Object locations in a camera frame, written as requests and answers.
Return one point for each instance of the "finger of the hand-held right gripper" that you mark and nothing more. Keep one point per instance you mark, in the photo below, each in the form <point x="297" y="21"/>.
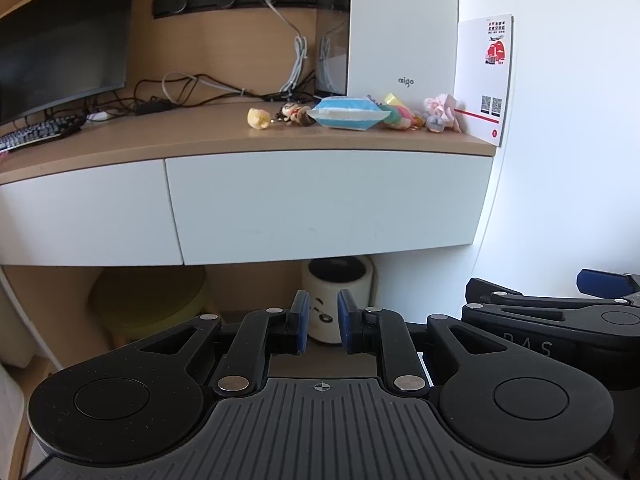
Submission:
<point x="600" y="280"/>
<point x="492" y="290"/>

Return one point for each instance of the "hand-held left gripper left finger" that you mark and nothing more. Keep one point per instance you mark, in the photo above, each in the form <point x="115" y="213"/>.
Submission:
<point x="300" y="321"/>

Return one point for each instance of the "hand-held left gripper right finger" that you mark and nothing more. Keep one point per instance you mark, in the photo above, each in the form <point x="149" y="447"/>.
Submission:
<point x="346" y="321"/>

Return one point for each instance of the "small grey toy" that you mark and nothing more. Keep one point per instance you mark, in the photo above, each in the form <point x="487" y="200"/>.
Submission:
<point x="435" y="124"/>

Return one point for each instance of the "pink and white plush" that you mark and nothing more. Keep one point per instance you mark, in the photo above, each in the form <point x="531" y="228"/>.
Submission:
<point x="445" y="107"/>

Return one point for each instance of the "multicolour toy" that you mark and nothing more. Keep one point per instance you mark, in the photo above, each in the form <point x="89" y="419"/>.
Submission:
<point x="400" y="115"/>

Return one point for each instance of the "small yellow toy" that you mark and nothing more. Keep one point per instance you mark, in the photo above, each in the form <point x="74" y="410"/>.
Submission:
<point x="258" y="119"/>

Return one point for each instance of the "blue wet wipes pack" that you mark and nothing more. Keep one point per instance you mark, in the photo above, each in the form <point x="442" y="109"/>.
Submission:
<point x="347" y="114"/>

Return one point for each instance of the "white panda trash can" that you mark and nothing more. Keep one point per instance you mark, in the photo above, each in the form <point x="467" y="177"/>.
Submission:
<point x="325" y="280"/>

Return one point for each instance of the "olive green wooden stool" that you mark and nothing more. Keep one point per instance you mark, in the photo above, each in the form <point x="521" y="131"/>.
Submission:
<point x="150" y="300"/>

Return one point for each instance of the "white and red card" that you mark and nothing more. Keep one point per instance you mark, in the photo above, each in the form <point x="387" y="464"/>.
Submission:
<point x="487" y="80"/>

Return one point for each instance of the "narrow white desk drawer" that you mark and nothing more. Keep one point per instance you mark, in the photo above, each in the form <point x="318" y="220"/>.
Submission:
<point x="85" y="215"/>

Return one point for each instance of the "black power adapter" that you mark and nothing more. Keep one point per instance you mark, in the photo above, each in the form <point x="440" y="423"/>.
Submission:
<point x="152" y="107"/>

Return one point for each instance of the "white computer case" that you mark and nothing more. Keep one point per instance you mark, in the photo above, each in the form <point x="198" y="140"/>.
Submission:
<point x="400" y="25"/>

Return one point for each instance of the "white computer mouse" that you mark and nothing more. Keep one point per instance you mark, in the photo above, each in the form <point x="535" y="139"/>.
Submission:
<point x="98" y="116"/>

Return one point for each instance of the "black keyboard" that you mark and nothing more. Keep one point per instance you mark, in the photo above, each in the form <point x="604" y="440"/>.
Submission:
<point x="35" y="132"/>

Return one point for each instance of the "black computer monitor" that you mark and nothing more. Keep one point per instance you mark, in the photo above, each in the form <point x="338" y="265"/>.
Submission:
<point x="60" y="45"/>

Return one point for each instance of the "black wall power rail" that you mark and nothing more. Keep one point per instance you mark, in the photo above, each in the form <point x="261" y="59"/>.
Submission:
<point x="210" y="0"/>

